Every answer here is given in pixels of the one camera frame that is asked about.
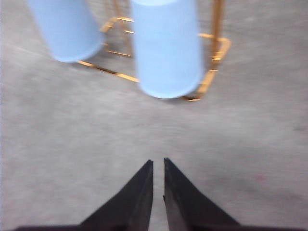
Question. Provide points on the gold wire cup rack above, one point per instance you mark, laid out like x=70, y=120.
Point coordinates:
x=220, y=45

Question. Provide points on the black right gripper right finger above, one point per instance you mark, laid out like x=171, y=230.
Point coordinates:
x=188, y=210

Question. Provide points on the blue ribbed plastic cup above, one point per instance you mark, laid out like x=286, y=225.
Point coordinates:
x=68, y=29
x=168, y=51

